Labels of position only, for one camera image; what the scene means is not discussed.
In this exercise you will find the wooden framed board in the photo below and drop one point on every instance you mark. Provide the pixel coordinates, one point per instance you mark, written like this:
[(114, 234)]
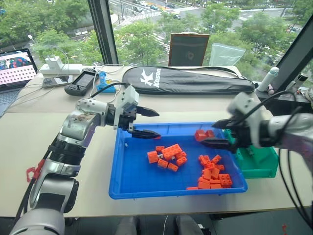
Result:
[(188, 50)]

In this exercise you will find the clear plastic bag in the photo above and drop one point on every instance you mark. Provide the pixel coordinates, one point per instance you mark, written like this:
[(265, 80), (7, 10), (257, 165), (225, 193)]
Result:
[(226, 55)]

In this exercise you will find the flat orange toy brick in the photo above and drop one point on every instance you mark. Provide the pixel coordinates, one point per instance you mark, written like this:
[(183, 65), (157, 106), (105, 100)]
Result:
[(192, 188)]

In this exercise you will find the black handheld game console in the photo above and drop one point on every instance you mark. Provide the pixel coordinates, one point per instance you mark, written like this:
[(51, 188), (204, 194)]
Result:
[(82, 82)]

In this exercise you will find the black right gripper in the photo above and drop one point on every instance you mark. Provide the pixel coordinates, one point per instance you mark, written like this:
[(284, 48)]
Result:
[(241, 138)]

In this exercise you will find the blue plastic gadget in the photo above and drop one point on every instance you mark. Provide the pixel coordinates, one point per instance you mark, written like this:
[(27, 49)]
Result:
[(104, 84)]

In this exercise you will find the white charger plug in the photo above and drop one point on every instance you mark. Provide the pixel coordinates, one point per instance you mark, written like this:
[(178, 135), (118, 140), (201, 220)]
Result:
[(54, 62)]

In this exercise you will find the silver smartphone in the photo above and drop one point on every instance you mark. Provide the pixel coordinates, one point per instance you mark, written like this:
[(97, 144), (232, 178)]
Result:
[(57, 81)]

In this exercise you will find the blue plastic bin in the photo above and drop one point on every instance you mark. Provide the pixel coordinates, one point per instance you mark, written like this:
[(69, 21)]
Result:
[(137, 176)]

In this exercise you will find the dark rounded shape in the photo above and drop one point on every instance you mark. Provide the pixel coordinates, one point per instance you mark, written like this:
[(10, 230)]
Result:
[(188, 226)]

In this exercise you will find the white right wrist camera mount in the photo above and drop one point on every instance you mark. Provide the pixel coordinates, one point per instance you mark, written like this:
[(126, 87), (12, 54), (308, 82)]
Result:
[(243, 104)]

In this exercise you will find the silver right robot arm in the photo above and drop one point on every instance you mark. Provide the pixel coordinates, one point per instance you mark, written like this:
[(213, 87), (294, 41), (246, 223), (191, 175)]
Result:
[(293, 132)]

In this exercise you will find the black side shelf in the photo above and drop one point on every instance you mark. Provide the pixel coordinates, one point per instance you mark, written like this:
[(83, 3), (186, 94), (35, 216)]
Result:
[(286, 102)]

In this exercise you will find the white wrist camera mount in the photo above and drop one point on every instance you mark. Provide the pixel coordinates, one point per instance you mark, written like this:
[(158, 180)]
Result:
[(243, 104), (129, 96)]

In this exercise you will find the white power strip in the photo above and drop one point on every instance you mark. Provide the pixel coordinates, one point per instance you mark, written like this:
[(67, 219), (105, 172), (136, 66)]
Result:
[(63, 69)]

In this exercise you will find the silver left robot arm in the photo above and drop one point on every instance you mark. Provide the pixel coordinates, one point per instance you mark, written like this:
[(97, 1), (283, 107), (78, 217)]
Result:
[(73, 127)]

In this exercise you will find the green plastic bin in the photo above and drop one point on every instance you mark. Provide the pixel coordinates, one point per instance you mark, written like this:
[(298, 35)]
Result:
[(259, 161)]

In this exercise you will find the black racket bag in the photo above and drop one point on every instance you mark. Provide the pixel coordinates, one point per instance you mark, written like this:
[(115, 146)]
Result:
[(185, 79)]

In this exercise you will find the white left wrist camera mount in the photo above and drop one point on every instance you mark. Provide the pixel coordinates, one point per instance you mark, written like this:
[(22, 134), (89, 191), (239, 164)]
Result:
[(129, 96)]

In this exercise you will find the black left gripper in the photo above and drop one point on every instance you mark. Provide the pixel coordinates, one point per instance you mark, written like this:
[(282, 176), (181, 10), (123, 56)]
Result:
[(127, 120)]

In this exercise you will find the open laptop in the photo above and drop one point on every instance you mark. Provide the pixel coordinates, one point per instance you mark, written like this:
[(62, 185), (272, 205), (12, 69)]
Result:
[(14, 71)]

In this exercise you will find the large orange toy brick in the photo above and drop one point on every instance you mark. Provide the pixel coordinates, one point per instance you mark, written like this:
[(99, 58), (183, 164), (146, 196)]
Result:
[(225, 180), (172, 151)]

